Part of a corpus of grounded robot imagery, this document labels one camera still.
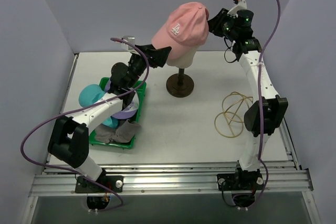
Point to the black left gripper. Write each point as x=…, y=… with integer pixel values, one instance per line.
x=146, y=51

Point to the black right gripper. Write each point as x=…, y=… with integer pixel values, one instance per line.
x=219, y=21

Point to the pink baseball cap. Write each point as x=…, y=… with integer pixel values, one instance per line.
x=185, y=28

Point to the purple baseball cap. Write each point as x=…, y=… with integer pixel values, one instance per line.
x=128, y=112

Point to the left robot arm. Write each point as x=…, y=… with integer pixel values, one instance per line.
x=69, y=141

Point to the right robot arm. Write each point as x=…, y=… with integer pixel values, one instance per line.
x=268, y=109

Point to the green plastic tray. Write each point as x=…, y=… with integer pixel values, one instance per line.
x=105, y=84

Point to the mannequin head stand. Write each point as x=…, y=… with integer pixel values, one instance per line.
x=181, y=85

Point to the teal cap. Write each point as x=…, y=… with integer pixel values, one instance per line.
x=90, y=95

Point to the grey cap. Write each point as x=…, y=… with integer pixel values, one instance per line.
x=122, y=134

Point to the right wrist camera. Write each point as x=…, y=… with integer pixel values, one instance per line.
x=239, y=5

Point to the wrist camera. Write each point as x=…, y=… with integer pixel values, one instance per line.
x=239, y=5
x=130, y=40

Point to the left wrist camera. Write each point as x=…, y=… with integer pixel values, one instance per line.
x=130, y=40

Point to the gold wire hat frame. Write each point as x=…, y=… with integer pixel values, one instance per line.
x=231, y=105

